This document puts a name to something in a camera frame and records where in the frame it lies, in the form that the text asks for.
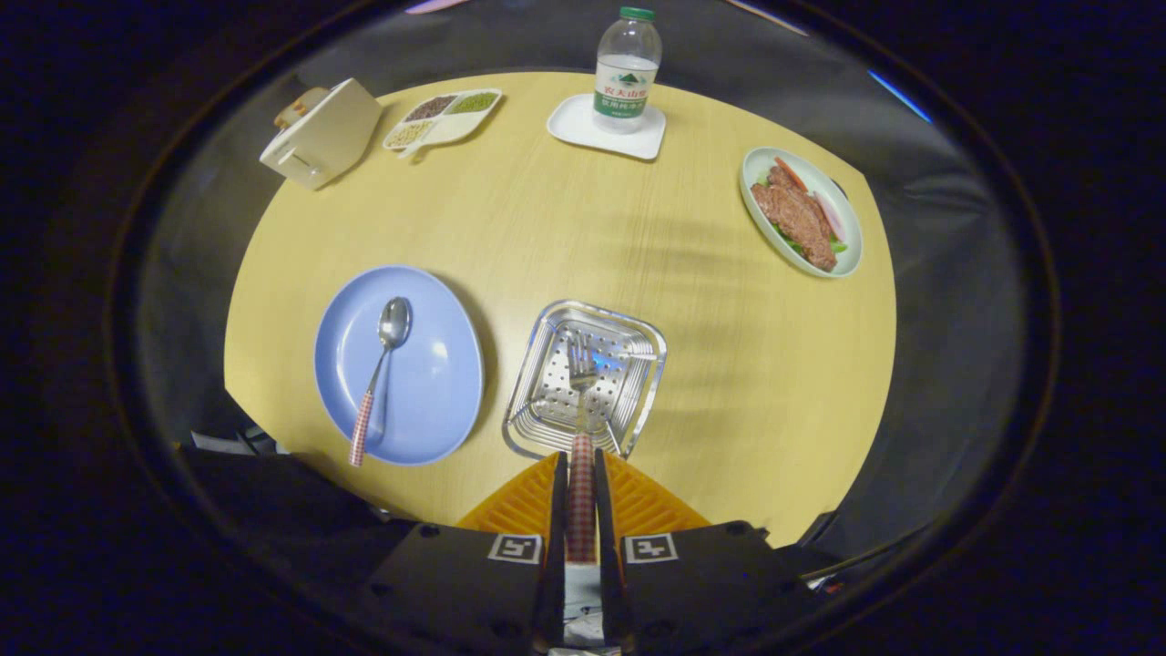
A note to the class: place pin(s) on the clear plastic water bottle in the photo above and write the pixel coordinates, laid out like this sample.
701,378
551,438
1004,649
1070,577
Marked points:
627,91

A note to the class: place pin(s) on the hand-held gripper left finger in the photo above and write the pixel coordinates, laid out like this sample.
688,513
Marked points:
556,583

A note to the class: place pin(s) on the blue round plate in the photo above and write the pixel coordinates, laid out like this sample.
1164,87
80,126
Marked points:
428,383

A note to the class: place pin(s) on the perforated steel square tray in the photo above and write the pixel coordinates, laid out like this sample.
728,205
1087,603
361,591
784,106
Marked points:
547,401

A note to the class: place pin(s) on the toast slice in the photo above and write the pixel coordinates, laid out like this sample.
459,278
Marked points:
296,107

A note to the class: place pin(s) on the brown grilled meat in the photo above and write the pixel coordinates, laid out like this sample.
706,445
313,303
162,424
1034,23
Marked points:
797,219

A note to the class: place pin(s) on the white square coaster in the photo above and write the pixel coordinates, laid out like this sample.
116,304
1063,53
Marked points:
574,128

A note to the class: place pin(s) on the white divided bean dish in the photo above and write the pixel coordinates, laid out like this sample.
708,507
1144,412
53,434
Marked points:
446,132

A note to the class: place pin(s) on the cream white toaster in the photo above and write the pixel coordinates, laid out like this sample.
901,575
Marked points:
328,137

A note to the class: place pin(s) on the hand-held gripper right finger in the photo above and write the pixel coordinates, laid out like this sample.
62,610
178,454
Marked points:
612,583

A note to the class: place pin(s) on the pale green oval plate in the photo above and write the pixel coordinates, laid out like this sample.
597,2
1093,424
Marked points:
763,164

